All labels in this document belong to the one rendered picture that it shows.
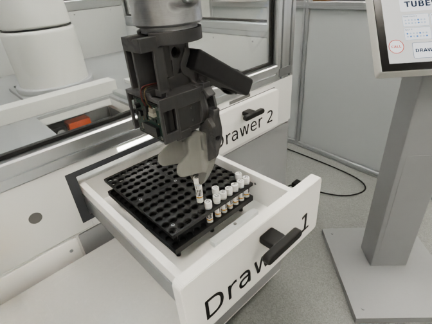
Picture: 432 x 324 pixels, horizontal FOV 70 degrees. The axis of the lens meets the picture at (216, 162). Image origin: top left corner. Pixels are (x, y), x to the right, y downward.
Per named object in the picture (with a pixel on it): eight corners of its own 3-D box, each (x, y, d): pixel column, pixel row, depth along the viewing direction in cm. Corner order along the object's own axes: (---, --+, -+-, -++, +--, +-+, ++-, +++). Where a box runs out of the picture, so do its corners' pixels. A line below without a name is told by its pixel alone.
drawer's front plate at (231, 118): (278, 123, 93) (279, 89, 88) (207, 161, 77) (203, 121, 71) (273, 122, 95) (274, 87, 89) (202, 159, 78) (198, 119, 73)
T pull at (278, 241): (302, 236, 42) (303, 229, 42) (268, 268, 38) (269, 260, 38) (281, 224, 45) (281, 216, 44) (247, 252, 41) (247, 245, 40)
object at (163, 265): (302, 220, 54) (305, 193, 51) (191, 319, 40) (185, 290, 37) (170, 150, 80) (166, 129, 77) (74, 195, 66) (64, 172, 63)
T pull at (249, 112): (265, 112, 81) (265, 108, 80) (245, 122, 77) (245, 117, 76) (254, 110, 83) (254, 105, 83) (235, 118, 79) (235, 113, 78)
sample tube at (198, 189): (199, 205, 47) (196, 180, 44) (194, 201, 47) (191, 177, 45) (206, 201, 47) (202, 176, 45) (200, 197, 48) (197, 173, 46)
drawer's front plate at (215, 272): (315, 226, 55) (322, 175, 49) (191, 345, 39) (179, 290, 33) (307, 222, 56) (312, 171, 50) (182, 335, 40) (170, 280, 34)
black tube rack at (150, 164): (252, 210, 57) (252, 182, 54) (178, 266, 47) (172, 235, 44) (180, 169, 72) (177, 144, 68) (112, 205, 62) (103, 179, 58)
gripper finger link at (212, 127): (192, 155, 42) (182, 94, 38) (202, 150, 43) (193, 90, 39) (215, 164, 39) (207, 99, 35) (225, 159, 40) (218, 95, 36)
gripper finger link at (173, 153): (157, 184, 45) (147, 128, 40) (188, 168, 48) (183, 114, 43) (170, 194, 43) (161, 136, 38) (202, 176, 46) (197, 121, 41)
